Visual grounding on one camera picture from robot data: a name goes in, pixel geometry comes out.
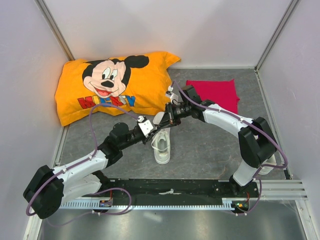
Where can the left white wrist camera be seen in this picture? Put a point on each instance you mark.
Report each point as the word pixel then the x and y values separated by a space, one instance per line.
pixel 145 125

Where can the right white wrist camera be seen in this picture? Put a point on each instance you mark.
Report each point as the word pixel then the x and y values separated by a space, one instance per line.
pixel 172 92

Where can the white sneaker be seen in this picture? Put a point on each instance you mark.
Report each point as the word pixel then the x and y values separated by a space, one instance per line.
pixel 267 166
pixel 162 146

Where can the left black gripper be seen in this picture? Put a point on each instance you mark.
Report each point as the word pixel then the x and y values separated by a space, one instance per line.
pixel 144 140

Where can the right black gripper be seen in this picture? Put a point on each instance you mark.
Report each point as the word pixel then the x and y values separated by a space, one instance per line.
pixel 165 122

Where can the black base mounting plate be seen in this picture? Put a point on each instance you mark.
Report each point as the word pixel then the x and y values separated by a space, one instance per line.
pixel 180 189

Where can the red folded cloth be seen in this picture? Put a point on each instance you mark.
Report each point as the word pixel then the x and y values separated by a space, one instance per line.
pixel 222 93

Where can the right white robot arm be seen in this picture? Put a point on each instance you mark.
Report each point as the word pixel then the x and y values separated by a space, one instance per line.
pixel 257 143

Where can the grey slotted cable duct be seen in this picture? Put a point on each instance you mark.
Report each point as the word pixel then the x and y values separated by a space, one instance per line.
pixel 118 204

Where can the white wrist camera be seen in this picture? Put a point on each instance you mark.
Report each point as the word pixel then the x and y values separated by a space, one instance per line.
pixel 172 92
pixel 145 125

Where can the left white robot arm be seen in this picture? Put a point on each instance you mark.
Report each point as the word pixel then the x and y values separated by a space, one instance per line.
pixel 51 187

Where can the aluminium rail frame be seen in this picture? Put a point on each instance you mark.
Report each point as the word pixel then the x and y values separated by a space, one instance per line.
pixel 280 212

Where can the orange Mickey Mouse pillow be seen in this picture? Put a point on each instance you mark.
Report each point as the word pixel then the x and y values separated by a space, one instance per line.
pixel 136 83

